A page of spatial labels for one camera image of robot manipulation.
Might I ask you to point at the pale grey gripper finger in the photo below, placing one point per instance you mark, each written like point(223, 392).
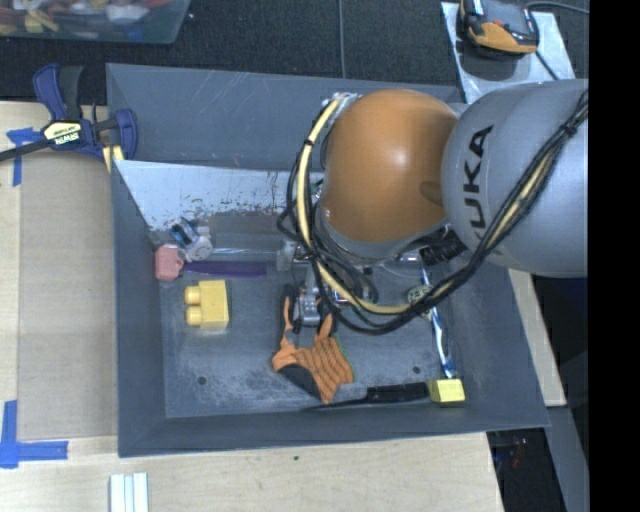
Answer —
point(301, 325)
point(313, 309)

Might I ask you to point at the orange and black glove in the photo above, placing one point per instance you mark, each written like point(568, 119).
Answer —
point(325, 362)

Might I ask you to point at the grey metal bin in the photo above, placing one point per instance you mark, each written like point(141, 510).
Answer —
point(240, 350)

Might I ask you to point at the purple flat strip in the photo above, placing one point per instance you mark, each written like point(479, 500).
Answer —
point(225, 270)

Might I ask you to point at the yellow toy brick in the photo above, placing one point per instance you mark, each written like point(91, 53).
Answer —
point(212, 302)

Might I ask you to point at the black flat tool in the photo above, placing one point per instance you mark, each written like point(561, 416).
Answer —
point(395, 392)

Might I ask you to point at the clear tube with grey caps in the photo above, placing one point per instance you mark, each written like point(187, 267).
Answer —
point(200, 247)

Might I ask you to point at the blue and black small tool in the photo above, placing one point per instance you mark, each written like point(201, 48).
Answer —
point(180, 234)

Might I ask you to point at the pink block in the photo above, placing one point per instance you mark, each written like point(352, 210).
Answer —
point(167, 262)

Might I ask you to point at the small yellow block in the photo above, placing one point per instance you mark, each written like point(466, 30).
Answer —
point(447, 391)

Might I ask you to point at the black cylinder on white bracket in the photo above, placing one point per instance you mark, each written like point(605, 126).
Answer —
point(442, 252)

